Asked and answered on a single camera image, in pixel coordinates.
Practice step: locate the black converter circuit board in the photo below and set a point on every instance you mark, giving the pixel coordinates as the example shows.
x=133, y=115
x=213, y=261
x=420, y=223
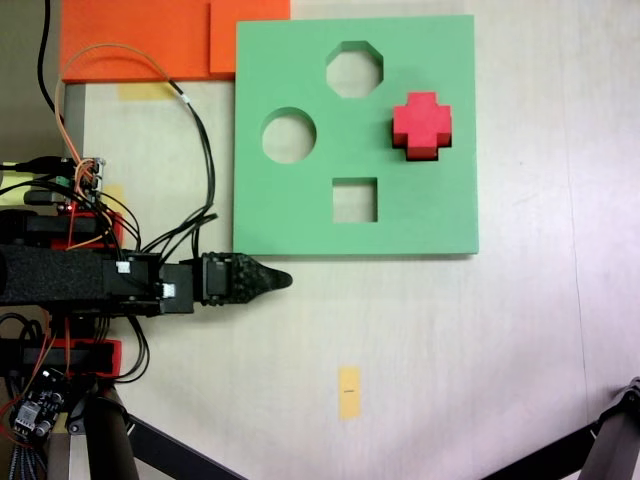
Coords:
x=37, y=405

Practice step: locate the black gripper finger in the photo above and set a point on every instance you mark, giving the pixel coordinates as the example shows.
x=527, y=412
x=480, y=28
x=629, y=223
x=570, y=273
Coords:
x=260, y=280

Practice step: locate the green shape sorter board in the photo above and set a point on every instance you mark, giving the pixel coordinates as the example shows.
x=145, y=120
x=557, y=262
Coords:
x=425, y=210

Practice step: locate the driver circuit board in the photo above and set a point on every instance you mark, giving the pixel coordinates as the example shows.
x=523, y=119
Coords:
x=90, y=180

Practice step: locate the black USB plug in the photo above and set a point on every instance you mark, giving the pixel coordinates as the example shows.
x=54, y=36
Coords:
x=35, y=165

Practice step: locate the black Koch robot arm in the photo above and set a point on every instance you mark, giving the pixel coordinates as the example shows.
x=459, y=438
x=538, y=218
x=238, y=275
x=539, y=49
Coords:
x=50, y=275

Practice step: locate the yellow tape piece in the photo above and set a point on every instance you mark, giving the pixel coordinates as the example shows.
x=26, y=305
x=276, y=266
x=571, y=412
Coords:
x=115, y=192
x=145, y=91

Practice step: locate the grey tripod leg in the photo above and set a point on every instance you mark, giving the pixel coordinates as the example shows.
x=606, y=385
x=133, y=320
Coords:
x=617, y=430

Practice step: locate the yellow tape marker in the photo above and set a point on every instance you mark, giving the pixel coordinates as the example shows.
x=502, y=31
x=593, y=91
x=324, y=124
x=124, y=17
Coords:
x=350, y=392

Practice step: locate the red cross columnar block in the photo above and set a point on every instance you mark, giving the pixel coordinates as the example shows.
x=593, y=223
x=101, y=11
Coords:
x=422, y=125

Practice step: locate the red base clamp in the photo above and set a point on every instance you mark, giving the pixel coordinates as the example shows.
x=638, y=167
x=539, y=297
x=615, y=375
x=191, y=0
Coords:
x=95, y=357
x=100, y=232

